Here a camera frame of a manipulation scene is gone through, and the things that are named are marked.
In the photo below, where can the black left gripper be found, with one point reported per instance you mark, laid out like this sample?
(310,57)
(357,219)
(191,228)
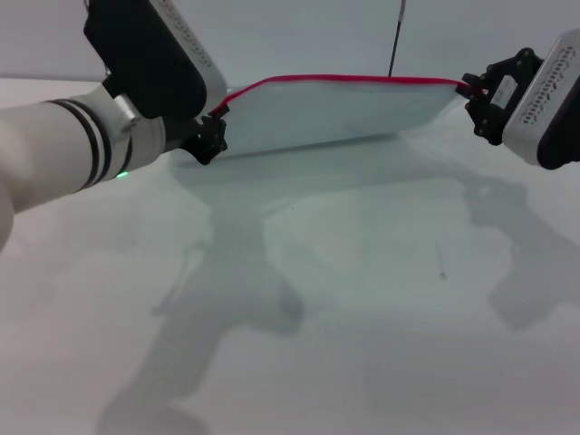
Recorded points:
(181,133)

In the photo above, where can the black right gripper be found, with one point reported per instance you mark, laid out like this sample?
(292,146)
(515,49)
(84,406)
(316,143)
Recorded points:
(516,90)

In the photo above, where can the clear document bag red zipper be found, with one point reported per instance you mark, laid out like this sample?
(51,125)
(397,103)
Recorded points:
(340,113)

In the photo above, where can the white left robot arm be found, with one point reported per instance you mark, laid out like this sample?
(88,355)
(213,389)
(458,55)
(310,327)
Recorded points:
(59,149)

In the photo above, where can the white-black right wrist camera box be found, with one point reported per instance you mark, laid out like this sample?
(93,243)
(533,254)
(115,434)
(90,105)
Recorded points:
(548,104)

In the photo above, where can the white-black wrist camera box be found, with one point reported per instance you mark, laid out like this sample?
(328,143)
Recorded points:
(548,104)
(149,59)

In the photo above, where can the white-black left wrist camera box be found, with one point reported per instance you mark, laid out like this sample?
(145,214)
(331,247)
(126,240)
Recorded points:
(149,59)

